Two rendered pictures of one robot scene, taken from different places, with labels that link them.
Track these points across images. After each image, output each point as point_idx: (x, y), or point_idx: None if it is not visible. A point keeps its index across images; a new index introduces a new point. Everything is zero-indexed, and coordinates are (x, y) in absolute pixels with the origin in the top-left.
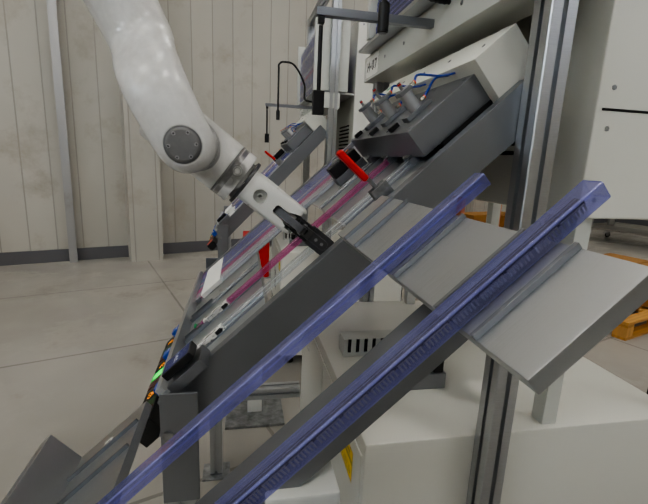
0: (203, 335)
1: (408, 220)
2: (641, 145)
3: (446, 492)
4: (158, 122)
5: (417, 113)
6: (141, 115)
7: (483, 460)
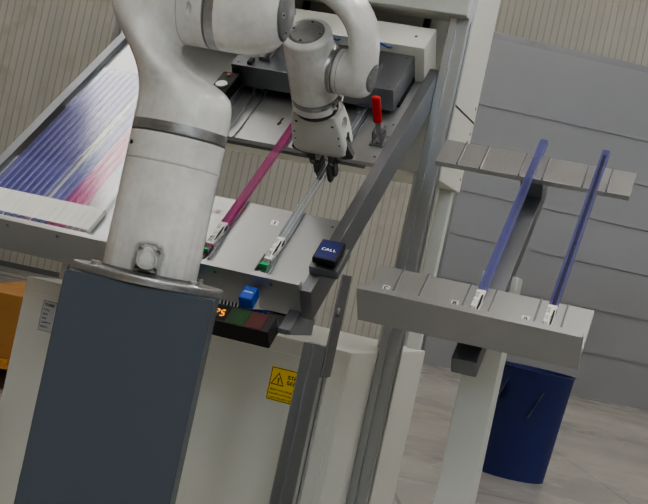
0: (234, 255)
1: (507, 156)
2: (451, 128)
3: (361, 407)
4: (372, 59)
5: (377, 73)
6: (366, 51)
7: (391, 367)
